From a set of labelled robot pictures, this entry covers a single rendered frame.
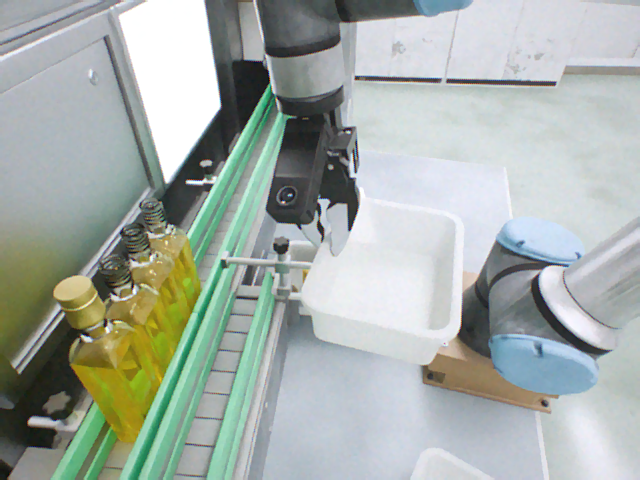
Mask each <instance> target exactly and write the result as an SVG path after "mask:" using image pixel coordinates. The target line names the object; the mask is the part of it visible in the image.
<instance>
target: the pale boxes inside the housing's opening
mask: <svg viewBox="0 0 640 480"><path fill-rule="evenodd" d="M237 3H238V12H239V20H240V29H241V38H242V46H243V55H244V60H250V61H264V59H265V58H266V55H265V51H264V47H263V42H262V38H261V33H260V28H259V24H258V19H257V14H256V9H255V5H254V0H239V1H238V2H237Z"/></svg>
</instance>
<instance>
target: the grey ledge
mask: <svg viewBox="0 0 640 480"><path fill-rule="evenodd" d="M66 451H67V450H58V449H47V448H35V447H28V448H27V449H26V451H25V452H24V454H23V455H22V457H21V458H20V460H19V461H18V463H17V465H16V466H15V468H14V469H13V471H12V472H11V474H10V476H9V477H8V479H7V480H50V479H51V477H52V475H53V474H54V472H55V470H56V468H57V467H58V465H59V463H60V461H61V459H62V458H63V456H64V454H65V452H66Z"/></svg>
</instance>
